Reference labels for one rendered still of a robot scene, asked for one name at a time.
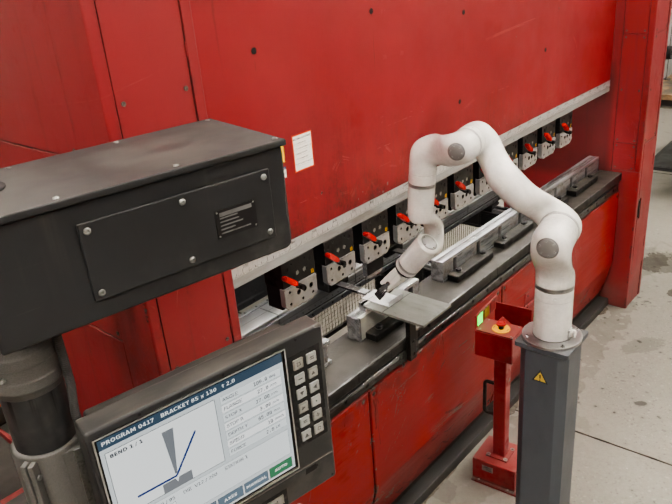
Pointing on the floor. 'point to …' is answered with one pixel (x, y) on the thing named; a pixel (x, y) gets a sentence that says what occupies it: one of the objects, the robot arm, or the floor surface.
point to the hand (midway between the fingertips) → (384, 291)
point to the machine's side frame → (622, 135)
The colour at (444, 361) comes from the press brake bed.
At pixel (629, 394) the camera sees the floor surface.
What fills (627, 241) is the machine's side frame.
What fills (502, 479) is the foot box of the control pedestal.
